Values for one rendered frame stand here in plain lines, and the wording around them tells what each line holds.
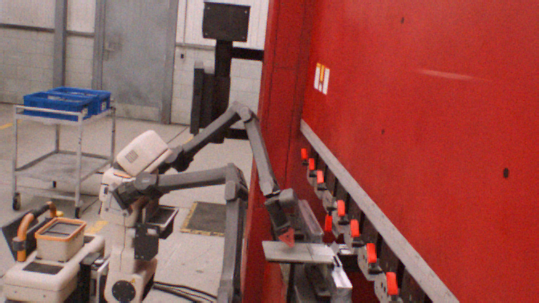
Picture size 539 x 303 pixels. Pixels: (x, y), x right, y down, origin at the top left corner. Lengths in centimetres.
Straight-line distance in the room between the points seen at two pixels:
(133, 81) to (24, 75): 182
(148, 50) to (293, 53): 683
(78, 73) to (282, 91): 738
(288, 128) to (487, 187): 212
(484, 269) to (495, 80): 36
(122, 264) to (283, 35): 139
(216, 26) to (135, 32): 669
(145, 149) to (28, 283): 71
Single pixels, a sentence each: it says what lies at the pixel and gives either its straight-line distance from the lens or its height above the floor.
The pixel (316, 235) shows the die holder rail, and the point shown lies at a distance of 287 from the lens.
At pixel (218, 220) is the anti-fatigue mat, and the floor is 1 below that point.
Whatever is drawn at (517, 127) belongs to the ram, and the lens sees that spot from 117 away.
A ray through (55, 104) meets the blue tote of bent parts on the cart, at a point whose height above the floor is 97.
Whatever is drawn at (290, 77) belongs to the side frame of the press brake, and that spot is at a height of 161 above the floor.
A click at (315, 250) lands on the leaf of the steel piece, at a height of 100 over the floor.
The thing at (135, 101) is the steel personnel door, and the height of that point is 30.
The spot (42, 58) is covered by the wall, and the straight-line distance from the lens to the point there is 1059.
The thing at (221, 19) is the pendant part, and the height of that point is 186.
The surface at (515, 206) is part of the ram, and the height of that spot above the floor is 165.
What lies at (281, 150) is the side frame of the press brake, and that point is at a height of 122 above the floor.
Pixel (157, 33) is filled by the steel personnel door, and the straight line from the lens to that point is 988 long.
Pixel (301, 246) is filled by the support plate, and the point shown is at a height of 100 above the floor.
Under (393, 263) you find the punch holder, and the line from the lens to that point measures 173.
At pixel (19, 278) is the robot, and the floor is 80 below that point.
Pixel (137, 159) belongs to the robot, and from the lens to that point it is 253.
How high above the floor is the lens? 194
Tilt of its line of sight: 13 degrees down
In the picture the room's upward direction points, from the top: 6 degrees clockwise
